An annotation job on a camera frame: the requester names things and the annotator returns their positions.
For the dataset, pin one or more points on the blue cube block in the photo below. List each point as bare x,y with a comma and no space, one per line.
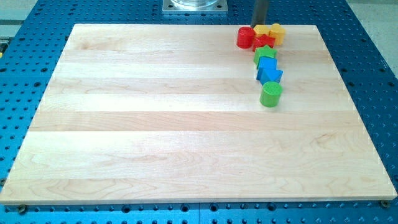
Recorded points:
267,62

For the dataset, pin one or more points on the light wooden board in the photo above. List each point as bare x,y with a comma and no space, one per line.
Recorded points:
139,113

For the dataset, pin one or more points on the red cylinder block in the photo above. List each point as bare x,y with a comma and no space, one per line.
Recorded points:
245,37

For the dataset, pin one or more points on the red star block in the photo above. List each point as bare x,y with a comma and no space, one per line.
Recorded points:
262,41

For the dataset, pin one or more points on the brass corner screw left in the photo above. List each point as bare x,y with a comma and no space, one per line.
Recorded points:
21,209

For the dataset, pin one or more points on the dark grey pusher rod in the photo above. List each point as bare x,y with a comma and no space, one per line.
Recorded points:
259,12

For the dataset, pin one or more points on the yellow hexagon block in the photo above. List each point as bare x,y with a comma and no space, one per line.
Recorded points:
261,29

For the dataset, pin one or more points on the green cylinder block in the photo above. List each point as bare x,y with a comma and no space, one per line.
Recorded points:
270,95

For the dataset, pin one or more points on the blue triangle block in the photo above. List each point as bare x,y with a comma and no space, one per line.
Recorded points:
269,75

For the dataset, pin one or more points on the yellow pentagon block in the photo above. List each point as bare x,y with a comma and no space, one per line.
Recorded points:
278,33

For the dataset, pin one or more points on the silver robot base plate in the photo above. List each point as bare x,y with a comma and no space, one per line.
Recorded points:
194,6

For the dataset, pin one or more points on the green star block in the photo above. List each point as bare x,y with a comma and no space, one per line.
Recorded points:
265,51

